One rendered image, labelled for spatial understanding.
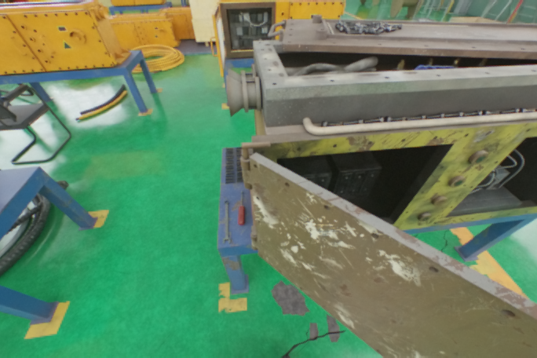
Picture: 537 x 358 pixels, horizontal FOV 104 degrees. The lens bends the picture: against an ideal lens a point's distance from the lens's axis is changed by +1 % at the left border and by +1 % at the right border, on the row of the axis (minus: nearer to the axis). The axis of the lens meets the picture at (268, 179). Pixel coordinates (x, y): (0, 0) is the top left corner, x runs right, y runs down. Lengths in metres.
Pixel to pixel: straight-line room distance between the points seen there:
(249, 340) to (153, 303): 0.67
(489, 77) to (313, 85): 0.50
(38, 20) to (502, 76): 3.80
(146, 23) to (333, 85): 6.23
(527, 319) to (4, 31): 4.18
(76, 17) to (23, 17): 0.53
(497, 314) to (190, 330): 1.46
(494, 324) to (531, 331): 0.04
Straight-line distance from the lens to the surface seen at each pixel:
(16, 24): 3.90
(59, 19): 3.63
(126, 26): 6.81
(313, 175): 1.00
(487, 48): 1.09
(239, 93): 0.70
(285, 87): 0.58
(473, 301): 0.51
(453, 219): 1.35
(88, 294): 2.04
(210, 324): 1.63
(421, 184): 0.96
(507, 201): 1.52
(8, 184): 2.05
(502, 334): 0.56
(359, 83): 0.64
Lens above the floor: 1.56
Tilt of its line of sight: 46 degrees down
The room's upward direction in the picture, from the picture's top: 1 degrees counter-clockwise
